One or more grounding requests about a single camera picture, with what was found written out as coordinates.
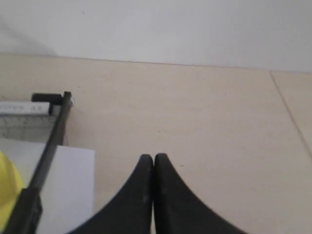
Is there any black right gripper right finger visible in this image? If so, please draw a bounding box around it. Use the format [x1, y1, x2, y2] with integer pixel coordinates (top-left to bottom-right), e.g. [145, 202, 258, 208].
[153, 153, 241, 234]

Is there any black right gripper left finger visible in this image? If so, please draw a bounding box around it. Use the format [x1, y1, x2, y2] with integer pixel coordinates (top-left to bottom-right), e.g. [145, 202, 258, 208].
[71, 155, 153, 234]

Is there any white paper sheet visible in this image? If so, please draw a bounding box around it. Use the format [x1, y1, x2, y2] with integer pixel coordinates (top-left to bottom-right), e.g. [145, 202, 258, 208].
[0, 138, 95, 234]

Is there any yellow foam cube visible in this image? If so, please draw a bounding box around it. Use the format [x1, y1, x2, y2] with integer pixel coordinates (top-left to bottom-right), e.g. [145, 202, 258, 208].
[0, 152, 24, 230]

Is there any grey paper cutter base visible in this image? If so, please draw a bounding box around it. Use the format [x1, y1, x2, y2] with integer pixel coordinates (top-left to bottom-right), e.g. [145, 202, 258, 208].
[0, 92, 73, 145]

